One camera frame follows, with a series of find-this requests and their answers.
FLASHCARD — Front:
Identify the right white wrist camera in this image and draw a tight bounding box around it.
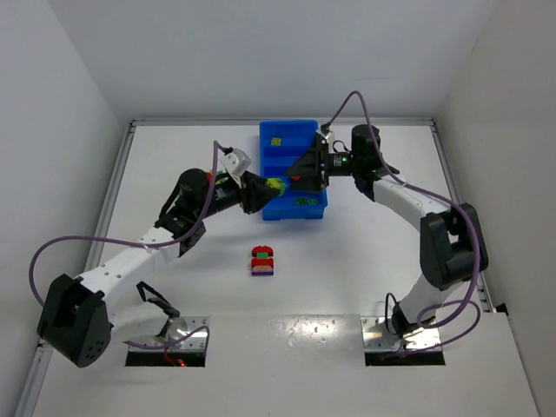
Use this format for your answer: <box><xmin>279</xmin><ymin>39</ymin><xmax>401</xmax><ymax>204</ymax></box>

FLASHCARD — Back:
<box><xmin>319</xmin><ymin>127</ymin><xmax>334</xmax><ymax>153</ymax></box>

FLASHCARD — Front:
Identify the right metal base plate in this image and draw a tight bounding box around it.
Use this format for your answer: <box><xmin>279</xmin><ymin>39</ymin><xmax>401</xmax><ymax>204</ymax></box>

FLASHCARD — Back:
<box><xmin>361</xmin><ymin>316</ymin><xmax>440</xmax><ymax>354</ymax></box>

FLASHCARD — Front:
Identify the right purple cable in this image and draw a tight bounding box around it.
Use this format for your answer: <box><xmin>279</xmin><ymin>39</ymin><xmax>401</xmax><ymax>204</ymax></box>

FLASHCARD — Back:
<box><xmin>319</xmin><ymin>89</ymin><xmax>482</xmax><ymax>355</ymax></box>

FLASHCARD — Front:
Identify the purple cable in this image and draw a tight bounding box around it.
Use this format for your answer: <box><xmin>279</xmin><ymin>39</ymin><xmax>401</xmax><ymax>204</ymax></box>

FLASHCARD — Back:
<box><xmin>29</xmin><ymin>139</ymin><xmax>231</xmax><ymax>351</ymax></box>
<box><xmin>319</xmin><ymin>89</ymin><xmax>482</xmax><ymax>355</ymax></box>

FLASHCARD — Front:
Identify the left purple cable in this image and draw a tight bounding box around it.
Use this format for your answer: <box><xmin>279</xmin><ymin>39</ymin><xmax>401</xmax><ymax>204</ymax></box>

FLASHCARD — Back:
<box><xmin>29</xmin><ymin>139</ymin><xmax>231</xmax><ymax>351</ymax></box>

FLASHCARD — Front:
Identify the blue divided plastic tray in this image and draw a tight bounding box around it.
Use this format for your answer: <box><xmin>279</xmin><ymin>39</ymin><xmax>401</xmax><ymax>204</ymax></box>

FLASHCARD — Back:
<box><xmin>259</xmin><ymin>120</ymin><xmax>328</xmax><ymax>222</ymax></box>

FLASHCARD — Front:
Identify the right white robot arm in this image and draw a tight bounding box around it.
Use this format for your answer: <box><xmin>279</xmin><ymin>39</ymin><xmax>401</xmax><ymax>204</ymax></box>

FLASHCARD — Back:
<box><xmin>286</xmin><ymin>124</ymin><xmax>488</xmax><ymax>339</ymax></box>

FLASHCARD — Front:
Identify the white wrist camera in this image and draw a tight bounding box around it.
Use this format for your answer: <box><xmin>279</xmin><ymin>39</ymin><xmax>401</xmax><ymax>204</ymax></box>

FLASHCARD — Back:
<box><xmin>319</xmin><ymin>127</ymin><xmax>334</xmax><ymax>153</ymax></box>
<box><xmin>220</xmin><ymin>149</ymin><xmax>251</xmax><ymax>186</ymax></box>

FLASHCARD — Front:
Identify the purple base lego brick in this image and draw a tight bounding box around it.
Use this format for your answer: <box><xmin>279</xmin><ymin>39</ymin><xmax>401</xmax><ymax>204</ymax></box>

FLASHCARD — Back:
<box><xmin>251</xmin><ymin>265</ymin><xmax>274</xmax><ymax>276</ymax></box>

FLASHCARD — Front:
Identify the lime lego brick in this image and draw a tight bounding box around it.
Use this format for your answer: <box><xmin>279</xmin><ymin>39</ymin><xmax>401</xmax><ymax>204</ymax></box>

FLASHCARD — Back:
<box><xmin>266</xmin><ymin>178</ymin><xmax>287</xmax><ymax>195</ymax></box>

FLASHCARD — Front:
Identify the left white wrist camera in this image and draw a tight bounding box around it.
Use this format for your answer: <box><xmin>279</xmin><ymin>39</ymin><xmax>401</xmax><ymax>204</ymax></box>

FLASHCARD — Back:
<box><xmin>220</xmin><ymin>149</ymin><xmax>251</xmax><ymax>186</ymax></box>

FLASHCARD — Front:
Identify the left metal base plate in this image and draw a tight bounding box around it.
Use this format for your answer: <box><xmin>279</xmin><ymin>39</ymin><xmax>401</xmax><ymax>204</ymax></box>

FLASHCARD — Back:
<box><xmin>124</xmin><ymin>317</ymin><xmax>210</xmax><ymax>353</ymax></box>

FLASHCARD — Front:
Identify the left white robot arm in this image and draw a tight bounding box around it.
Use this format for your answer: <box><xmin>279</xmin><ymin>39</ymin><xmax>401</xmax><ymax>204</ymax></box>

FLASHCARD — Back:
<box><xmin>37</xmin><ymin>169</ymin><xmax>285</xmax><ymax>367</ymax></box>

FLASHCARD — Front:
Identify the metal base plate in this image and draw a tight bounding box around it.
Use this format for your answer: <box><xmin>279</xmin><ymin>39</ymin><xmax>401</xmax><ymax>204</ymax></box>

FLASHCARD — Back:
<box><xmin>361</xmin><ymin>316</ymin><xmax>440</xmax><ymax>354</ymax></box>
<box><xmin>124</xmin><ymin>317</ymin><xmax>210</xmax><ymax>353</ymax></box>

